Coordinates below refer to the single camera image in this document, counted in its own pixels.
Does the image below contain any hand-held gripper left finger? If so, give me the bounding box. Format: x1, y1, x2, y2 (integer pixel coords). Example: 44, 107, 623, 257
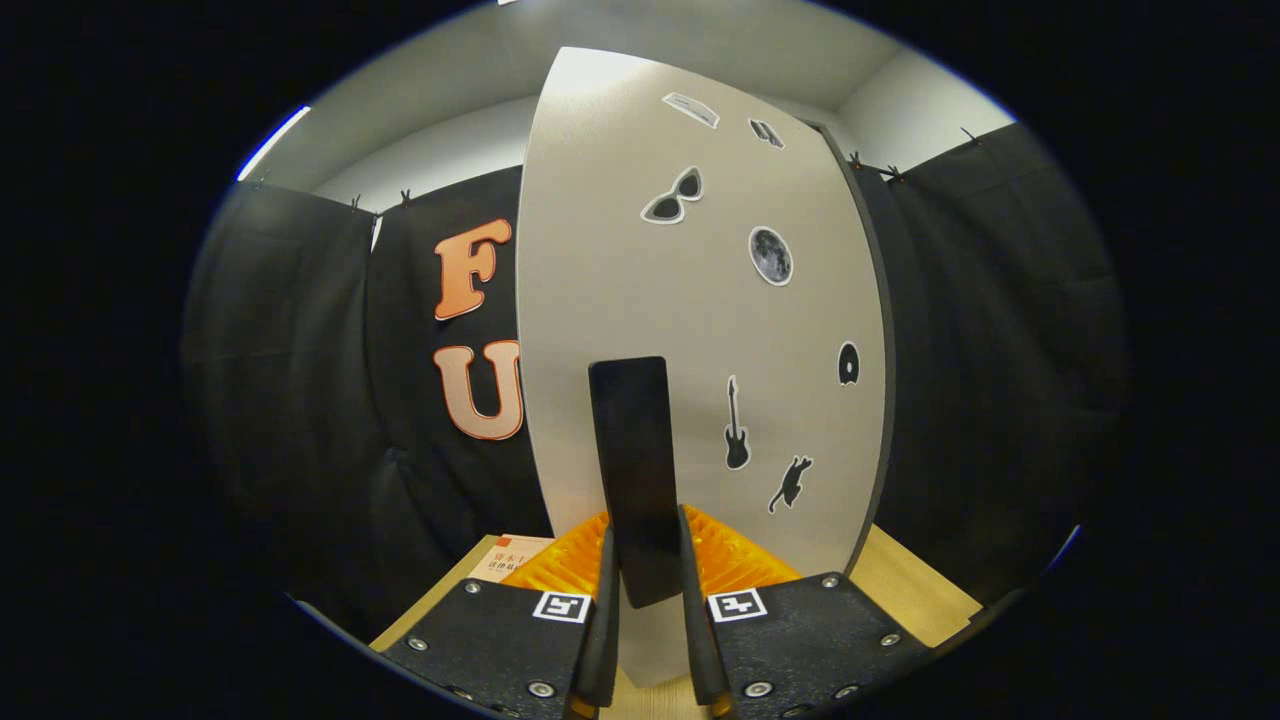
380, 512, 621, 720

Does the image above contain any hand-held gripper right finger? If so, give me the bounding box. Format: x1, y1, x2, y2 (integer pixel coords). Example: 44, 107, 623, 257
678, 504, 936, 720

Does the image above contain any black cabinet door handle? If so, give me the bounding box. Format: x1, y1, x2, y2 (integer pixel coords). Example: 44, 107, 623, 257
588, 356, 686, 609

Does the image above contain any white shoe cabinet door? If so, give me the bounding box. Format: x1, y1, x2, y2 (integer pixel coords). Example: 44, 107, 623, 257
515, 45, 891, 689

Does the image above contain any beige book orange corner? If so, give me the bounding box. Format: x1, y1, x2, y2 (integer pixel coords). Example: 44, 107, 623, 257
465, 535, 556, 586

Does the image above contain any black backdrop cloth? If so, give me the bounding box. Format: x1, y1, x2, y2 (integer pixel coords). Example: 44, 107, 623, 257
180, 122, 1131, 641

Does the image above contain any narrow ceiling light strip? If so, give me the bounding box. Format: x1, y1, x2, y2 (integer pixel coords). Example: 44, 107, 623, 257
236, 105, 313, 183

